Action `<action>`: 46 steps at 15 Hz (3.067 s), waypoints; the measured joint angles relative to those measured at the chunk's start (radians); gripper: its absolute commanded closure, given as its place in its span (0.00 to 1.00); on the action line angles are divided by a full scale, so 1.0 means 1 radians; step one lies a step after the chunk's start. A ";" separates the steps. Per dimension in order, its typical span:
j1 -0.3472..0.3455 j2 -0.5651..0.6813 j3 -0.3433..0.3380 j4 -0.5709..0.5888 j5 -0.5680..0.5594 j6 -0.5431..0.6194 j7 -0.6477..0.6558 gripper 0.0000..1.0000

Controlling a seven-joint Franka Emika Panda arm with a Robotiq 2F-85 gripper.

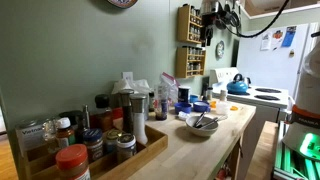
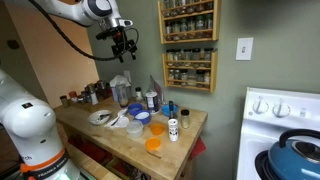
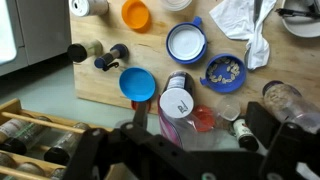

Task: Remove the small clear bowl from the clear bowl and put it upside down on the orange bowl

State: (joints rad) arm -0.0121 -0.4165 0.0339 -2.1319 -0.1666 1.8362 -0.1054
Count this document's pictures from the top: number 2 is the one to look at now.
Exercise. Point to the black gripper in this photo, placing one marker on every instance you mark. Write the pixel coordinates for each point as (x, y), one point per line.
(124, 42)

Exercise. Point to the small clear plastic bowl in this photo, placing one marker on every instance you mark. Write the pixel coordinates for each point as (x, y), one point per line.
(135, 124)

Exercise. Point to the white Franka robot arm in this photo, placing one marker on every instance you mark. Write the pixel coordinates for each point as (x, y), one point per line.
(30, 120)

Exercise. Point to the dark blue plastic bowl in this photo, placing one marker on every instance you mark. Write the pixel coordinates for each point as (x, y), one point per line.
(135, 109)

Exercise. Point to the light blue plastic bowl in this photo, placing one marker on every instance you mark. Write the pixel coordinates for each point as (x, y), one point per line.
(165, 110)

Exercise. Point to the round clear plastic bowl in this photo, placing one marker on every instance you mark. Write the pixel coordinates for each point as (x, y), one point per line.
(134, 134)

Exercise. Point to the orange plastic bowl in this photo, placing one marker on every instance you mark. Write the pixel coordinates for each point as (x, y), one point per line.
(157, 129)

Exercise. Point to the tall glass jar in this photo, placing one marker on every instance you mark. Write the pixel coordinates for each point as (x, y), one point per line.
(122, 96)

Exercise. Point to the small white black-capped bottle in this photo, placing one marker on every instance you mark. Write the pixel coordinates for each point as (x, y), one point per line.
(138, 95)

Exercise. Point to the dark condiment jar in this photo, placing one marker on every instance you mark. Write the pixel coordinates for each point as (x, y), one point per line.
(101, 88)

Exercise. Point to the clear plastic bag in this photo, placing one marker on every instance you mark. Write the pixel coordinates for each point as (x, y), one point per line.
(156, 87)

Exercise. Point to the glass spice jar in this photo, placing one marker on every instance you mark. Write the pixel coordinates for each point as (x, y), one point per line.
(184, 27)
(187, 56)
(168, 29)
(207, 78)
(170, 56)
(191, 26)
(208, 22)
(208, 55)
(196, 55)
(178, 56)
(199, 24)
(171, 76)
(176, 29)
(184, 77)
(177, 76)

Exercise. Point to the white and dark can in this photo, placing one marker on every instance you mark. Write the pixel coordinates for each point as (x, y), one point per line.
(152, 102)

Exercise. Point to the white slim bottle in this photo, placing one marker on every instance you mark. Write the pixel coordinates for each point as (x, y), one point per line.
(94, 98)

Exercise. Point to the metal table knife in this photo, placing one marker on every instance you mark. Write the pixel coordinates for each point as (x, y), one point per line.
(117, 119)

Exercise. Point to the wooden spice rack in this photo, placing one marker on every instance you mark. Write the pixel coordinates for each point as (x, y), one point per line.
(191, 87)
(190, 40)

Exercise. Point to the white paper napkin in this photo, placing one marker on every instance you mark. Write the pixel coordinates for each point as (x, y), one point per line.
(121, 122)

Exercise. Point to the orange lidded small jar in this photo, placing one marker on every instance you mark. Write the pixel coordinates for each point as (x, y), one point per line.
(73, 96)

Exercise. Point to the white round plate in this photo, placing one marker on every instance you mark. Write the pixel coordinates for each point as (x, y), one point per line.
(95, 119)

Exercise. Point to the brown lidded small jar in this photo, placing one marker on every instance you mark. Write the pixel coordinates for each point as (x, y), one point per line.
(64, 101)

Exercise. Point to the spice jar with black lid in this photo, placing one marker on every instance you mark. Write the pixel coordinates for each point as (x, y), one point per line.
(185, 120)

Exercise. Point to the wooden butcher block table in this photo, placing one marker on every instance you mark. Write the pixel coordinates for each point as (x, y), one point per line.
(116, 143)

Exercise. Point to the white shaker bottle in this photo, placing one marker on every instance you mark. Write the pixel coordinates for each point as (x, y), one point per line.
(173, 130)

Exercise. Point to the orange plastic lid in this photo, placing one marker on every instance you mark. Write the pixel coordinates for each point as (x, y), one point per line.
(153, 144)

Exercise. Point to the red cloth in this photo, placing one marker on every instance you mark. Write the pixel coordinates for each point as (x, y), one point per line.
(197, 148)

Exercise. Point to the white stove knob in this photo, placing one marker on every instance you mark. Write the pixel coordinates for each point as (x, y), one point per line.
(281, 109)
(260, 106)

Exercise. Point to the white kitchen stove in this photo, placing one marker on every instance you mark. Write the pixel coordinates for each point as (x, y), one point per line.
(256, 140)

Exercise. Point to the black stove burner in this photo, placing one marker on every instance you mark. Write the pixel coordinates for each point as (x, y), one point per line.
(261, 165)

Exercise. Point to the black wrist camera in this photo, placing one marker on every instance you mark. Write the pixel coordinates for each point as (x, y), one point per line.
(104, 34)

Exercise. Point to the white light switch plate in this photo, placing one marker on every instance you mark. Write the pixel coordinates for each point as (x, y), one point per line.
(244, 49)

